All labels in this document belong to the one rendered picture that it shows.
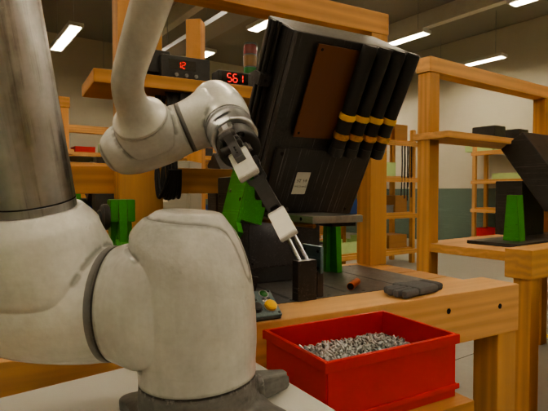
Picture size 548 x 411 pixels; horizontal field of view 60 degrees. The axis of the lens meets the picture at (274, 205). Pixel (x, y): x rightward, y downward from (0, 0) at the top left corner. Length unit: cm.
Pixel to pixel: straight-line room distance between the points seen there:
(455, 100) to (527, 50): 176
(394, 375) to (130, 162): 61
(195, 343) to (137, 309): 8
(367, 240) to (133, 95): 140
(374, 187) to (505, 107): 924
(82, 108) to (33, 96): 1100
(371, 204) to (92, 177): 109
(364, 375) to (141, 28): 66
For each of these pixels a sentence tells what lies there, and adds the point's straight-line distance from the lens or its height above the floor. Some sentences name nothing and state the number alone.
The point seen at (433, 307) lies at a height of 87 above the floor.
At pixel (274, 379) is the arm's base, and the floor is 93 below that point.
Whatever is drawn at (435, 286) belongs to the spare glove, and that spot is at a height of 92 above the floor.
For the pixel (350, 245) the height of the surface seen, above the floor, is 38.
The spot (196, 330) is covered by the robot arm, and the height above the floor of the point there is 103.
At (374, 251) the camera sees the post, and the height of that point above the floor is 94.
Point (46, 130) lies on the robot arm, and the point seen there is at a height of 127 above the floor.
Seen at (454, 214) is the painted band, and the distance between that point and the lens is 1165.
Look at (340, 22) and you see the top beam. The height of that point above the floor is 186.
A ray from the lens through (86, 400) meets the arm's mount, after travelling 79.
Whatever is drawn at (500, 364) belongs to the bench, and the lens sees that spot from 171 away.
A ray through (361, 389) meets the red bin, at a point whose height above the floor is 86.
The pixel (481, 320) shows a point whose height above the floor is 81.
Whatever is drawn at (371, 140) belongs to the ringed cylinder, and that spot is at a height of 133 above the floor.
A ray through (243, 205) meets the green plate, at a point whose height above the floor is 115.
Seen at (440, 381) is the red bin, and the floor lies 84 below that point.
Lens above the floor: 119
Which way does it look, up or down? 2 degrees down
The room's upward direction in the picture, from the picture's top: straight up
